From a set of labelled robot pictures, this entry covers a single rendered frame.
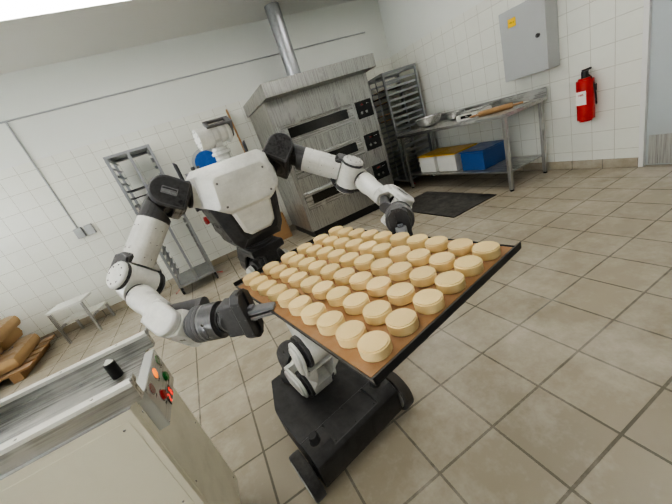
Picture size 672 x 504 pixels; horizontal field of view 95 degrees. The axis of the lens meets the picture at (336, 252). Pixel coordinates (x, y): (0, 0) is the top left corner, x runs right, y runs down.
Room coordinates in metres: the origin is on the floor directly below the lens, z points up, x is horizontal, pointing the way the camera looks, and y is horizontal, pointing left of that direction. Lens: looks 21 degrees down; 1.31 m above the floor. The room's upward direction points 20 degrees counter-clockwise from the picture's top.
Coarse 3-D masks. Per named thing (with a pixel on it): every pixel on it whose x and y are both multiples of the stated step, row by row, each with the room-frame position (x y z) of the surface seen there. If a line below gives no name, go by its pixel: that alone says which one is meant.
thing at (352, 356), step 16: (448, 240) 0.64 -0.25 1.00; (288, 288) 0.69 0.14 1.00; (416, 288) 0.50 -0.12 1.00; (432, 288) 0.48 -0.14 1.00; (464, 288) 0.45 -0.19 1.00; (448, 304) 0.42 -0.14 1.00; (288, 320) 0.55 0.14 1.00; (432, 320) 0.40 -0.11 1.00; (320, 336) 0.46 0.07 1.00; (336, 352) 0.40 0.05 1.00; (352, 352) 0.39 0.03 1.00; (368, 368) 0.34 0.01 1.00
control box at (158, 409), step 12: (144, 360) 0.89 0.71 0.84; (144, 372) 0.82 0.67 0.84; (168, 372) 0.94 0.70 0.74; (144, 384) 0.76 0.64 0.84; (156, 384) 0.81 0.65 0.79; (168, 384) 0.88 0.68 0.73; (144, 396) 0.72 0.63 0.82; (156, 396) 0.76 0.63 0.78; (144, 408) 0.72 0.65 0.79; (156, 408) 0.73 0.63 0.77; (168, 408) 0.78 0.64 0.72; (156, 420) 0.72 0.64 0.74; (168, 420) 0.73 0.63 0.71
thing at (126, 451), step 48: (96, 384) 0.85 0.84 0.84; (0, 432) 0.77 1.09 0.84; (96, 432) 0.64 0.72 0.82; (144, 432) 0.67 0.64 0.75; (192, 432) 0.89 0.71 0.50; (0, 480) 0.58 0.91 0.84; (48, 480) 0.60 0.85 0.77; (96, 480) 0.62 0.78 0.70; (144, 480) 0.65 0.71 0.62; (192, 480) 0.69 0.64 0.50
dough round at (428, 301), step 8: (416, 296) 0.44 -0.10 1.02; (424, 296) 0.43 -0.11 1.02; (432, 296) 0.43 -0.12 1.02; (440, 296) 0.42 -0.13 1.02; (416, 304) 0.42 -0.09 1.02; (424, 304) 0.41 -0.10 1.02; (432, 304) 0.41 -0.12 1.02; (440, 304) 0.41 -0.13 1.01; (424, 312) 0.41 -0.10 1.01; (432, 312) 0.41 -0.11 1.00
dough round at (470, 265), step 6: (462, 258) 0.51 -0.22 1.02; (468, 258) 0.50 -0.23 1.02; (474, 258) 0.50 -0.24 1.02; (480, 258) 0.49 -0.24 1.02; (456, 264) 0.50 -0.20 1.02; (462, 264) 0.49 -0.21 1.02; (468, 264) 0.48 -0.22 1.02; (474, 264) 0.48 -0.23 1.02; (480, 264) 0.47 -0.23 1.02; (456, 270) 0.49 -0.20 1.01; (462, 270) 0.48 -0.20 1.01; (468, 270) 0.47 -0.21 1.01; (474, 270) 0.47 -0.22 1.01; (480, 270) 0.47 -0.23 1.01; (468, 276) 0.47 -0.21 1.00
